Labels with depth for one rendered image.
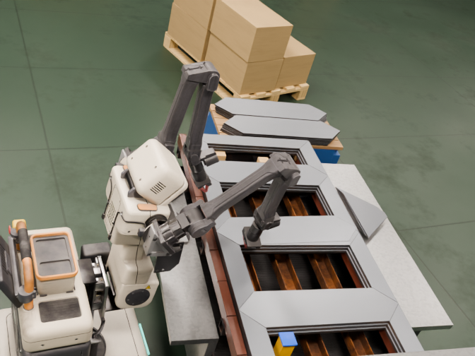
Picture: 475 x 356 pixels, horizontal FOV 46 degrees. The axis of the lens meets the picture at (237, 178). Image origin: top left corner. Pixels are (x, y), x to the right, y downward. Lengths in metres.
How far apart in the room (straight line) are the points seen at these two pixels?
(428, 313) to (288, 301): 0.75
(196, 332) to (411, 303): 1.04
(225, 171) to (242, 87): 2.26
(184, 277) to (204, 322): 0.25
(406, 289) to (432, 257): 1.58
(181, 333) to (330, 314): 0.62
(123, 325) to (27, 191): 1.43
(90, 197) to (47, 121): 0.93
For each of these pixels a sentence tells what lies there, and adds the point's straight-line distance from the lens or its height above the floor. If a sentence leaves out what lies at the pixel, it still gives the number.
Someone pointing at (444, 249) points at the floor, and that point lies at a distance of 4.57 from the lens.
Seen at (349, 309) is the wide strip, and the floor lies 0.86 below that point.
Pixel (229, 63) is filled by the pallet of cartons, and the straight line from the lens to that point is 5.21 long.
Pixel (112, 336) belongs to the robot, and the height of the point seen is 0.28.
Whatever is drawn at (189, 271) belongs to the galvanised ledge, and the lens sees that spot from 2.61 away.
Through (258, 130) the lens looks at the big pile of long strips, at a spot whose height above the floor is 0.85.
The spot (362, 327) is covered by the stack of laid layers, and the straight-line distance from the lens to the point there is 2.48.
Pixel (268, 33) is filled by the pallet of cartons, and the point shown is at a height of 0.76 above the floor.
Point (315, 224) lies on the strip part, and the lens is 2.79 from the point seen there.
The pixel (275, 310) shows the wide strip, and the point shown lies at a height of 0.86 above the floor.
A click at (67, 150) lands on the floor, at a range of 4.32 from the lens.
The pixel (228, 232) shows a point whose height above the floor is 0.86.
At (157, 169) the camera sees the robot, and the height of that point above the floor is 1.37.
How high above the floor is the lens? 2.57
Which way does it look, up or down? 36 degrees down
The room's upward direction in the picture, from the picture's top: 17 degrees clockwise
